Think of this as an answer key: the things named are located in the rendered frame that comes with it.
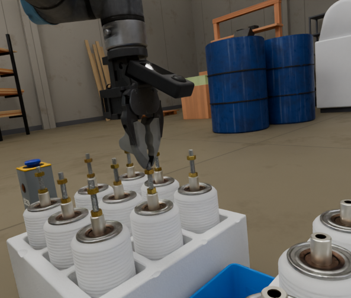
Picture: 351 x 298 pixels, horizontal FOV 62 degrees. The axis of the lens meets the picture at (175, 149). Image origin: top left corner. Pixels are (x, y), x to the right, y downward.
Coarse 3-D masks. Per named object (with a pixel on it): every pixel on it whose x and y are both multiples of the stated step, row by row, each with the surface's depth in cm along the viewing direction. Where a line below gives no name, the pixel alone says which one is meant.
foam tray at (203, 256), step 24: (240, 216) 64; (24, 240) 67; (192, 240) 56; (216, 240) 58; (240, 240) 64; (24, 264) 58; (48, 264) 54; (144, 264) 50; (168, 264) 49; (192, 264) 53; (216, 264) 58; (240, 264) 64; (24, 288) 63; (48, 288) 49; (72, 288) 46; (120, 288) 44; (144, 288) 46; (168, 288) 49; (192, 288) 54
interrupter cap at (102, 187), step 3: (99, 183) 76; (102, 183) 76; (84, 186) 75; (87, 186) 75; (99, 186) 74; (102, 186) 74; (105, 186) 74; (108, 186) 74; (81, 189) 73; (84, 189) 73; (99, 189) 71; (102, 189) 71; (105, 189) 72; (78, 192) 71; (81, 192) 70; (84, 192) 71
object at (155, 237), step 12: (132, 216) 54; (144, 216) 53; (156, 216) 52; (168, 216) 53; (132, 228) 55; (144, 228) 52; (156, 228) 52; (168, 228) 53; (180, 228) 56; (144, 240) 53; (156, 240) 52; (168, 240) 53; (180, 240) 56; (144, 252) 53; (156, 252) 53; (168, 252) 53
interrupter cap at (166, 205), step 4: (160, 200) 59; (164, 200) 59; (168, 200) 58; (140, 204) 58; (144, 204) 58; (160, 204) 57; (164, 204) 57; (168, 204) 56; (172, 204) 56; (136, 208) 56; (140, 208) 56; (144, 208) 56; (148, 208) 56; (160, 208) 56; (164, 208) 54; (168, 208) 54; (136, 212) 54; (140, 212) 54; (144, 212) 54; (148, 212) 54; (152, 212) 53; (156, 212) 53; (160, 212) 53; (164, 212) 53
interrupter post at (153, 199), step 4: (156, 192) 56; (148, 196) 55; (152, 196) 55; (156, 196) 55; (148, 200) 55; (152, 200) 55; (156, 200) 55; (148, 204) 55; (152, 204) 55; (156, 204) 55; (152, 208) 55; (156, 208) 55
